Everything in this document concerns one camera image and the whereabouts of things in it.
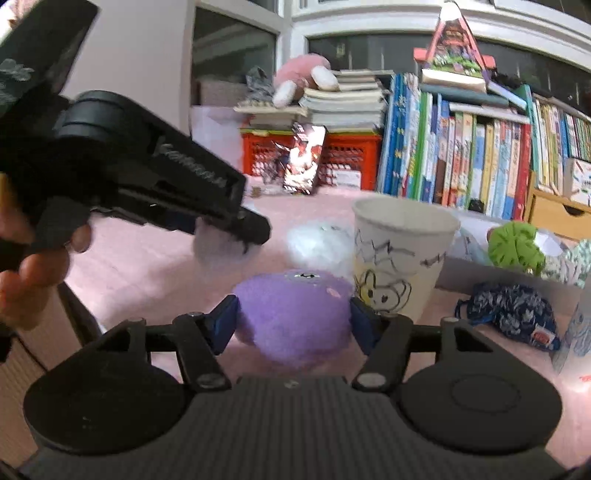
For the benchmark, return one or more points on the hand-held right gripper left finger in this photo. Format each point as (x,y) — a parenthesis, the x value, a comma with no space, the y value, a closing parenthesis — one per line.
(224,323)

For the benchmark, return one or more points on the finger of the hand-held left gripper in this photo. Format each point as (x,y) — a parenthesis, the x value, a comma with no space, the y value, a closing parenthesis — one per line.
(254,228)

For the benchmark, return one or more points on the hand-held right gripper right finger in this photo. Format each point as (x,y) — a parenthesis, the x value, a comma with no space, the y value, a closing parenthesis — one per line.
(364,325)

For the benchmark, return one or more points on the pink white baby sock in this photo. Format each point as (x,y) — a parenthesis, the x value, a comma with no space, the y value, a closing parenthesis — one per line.
(217,249)

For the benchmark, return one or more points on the white fluffy pompom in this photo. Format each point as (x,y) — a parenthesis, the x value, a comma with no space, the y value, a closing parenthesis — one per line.
(318,244)

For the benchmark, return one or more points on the purple plush toy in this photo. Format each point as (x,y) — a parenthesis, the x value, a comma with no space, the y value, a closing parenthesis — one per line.
(295,318)

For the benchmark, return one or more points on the white cardboard box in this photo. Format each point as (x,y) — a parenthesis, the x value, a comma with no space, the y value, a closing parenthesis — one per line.
(466,277)

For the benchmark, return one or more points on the person's left hand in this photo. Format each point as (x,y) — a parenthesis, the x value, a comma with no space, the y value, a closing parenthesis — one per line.
(37,286)

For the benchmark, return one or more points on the miniature bicycle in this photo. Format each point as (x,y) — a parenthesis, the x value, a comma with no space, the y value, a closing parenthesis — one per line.
(279,166)

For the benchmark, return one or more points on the cat drawing paper cup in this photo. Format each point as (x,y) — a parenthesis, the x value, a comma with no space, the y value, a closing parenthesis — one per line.
(401,258)

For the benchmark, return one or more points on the pink tablecloth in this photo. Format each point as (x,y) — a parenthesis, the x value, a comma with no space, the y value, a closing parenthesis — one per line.
(152,277)

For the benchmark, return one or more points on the smartphone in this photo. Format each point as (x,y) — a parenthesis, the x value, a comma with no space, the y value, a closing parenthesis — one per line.
(304,159)

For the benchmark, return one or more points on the white paper bag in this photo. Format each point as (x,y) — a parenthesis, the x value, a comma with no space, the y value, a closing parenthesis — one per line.
(214,129)

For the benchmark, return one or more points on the red plastic crate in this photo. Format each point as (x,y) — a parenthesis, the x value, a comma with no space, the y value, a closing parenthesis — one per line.
(351,157)

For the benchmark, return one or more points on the grey cloth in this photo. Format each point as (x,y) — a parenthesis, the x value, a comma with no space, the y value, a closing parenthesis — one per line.
(259,83)

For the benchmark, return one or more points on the dark blue floral pouch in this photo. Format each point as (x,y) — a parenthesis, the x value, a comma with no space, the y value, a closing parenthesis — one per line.
(512,314)

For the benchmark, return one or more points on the stack of flat books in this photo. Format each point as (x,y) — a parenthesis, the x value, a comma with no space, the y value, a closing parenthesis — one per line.
(346,104)

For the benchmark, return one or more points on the pink plush toy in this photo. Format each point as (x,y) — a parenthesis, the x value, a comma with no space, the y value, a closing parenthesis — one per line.
(304,76)

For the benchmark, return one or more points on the small black object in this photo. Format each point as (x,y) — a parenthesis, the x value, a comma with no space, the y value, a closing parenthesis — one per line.
(474,205)

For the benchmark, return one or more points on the green scrunchie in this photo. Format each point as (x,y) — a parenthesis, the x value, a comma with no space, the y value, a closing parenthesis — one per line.
(515,247)

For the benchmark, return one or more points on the row of tall upright books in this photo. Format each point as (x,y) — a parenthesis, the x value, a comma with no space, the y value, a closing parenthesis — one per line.
(452,152)

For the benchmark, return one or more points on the blue drawing paper cup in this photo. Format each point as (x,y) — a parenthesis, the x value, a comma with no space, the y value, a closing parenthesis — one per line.
(577,337)

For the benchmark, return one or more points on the green checkered cloth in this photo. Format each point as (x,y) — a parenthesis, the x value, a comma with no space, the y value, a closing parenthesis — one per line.
(570,263)

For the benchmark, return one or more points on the wooden desk organizer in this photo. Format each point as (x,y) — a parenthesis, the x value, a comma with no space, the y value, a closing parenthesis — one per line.
(554,214)

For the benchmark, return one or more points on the white pencil print box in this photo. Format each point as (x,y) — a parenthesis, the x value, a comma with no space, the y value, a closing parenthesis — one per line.
(579,182)

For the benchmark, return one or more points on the row of small paperback books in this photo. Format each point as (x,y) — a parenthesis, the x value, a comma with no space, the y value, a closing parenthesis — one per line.
(561,138)

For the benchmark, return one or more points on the colourful toy house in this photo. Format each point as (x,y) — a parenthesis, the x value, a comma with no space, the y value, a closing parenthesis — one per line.
(455,44)

